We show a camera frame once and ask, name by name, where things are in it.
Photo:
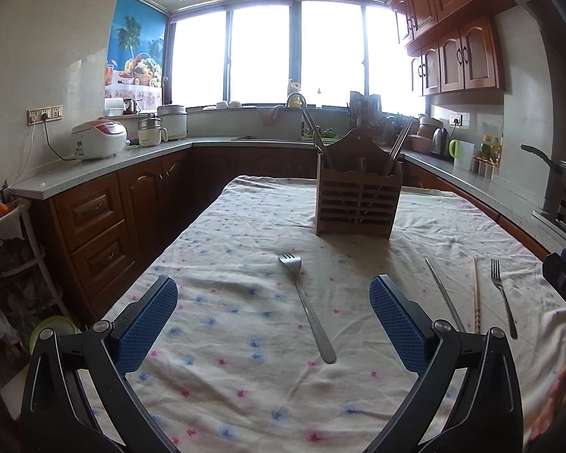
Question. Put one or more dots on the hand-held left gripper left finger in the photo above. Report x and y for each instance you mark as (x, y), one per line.
(146, 325)

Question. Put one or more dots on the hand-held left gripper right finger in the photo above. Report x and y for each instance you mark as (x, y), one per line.
(398, 325)

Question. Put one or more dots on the metal fork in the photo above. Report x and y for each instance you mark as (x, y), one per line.
(311, 314)
(502, 292)

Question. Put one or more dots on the wooden utensil holder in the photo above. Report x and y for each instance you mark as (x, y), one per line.
(353, 217)

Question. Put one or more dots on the person's right hand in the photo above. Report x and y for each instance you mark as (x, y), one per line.
(561, 396)

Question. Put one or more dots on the gas stove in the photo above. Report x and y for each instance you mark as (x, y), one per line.
(563, 226)

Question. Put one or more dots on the green plastic bowl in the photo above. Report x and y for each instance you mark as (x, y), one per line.
(56, 335)

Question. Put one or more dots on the wooden base cabinets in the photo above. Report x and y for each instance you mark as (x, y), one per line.
(94, 226)

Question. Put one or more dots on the row of condiment bottles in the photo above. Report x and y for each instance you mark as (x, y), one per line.
(488, 160)

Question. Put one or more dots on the floral tablecloth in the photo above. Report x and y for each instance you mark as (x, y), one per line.
(245, 226)

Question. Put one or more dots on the grey kitchen countertop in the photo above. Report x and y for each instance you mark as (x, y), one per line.
(89, 167)

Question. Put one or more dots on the steel electric kettle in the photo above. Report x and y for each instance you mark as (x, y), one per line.
(438, 144)

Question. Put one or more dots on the pink plastic basin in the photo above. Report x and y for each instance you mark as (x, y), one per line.
(420, 144)

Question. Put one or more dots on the white red rice cooker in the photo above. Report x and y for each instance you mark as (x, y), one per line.
(99, 141)

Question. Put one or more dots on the small white electric pot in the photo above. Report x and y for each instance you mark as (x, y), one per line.
(151, 132)

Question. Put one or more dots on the beige ceramic pot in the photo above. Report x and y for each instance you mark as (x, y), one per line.
(430, 127)

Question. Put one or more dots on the green vegetable basket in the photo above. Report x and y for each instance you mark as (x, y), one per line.
(331, 133)

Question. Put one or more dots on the large white rice cooker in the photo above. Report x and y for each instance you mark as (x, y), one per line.
(173, 122)

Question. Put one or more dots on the dish rack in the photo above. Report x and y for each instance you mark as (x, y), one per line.
(365, 108)

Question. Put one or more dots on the kitchen sink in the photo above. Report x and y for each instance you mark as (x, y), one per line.
(264, 138)

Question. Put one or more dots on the white bowl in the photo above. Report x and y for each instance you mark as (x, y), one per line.
(236, 104)
(221, 104)

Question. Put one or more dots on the pink rag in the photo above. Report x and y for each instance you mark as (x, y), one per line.
(270, 115)

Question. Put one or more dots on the steel faucet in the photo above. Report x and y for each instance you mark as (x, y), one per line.
(296, 99)

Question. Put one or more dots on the kitchen window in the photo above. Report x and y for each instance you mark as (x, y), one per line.
(259, 52)

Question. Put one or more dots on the white wall socket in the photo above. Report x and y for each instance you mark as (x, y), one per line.
(459, 120)

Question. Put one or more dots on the triple wall socket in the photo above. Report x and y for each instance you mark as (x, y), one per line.
(45, 114)

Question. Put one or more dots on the wooden wall cabinets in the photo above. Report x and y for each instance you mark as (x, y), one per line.
(467, 52)

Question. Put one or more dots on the fruit wall poster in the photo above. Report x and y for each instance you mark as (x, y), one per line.
(137, 47)

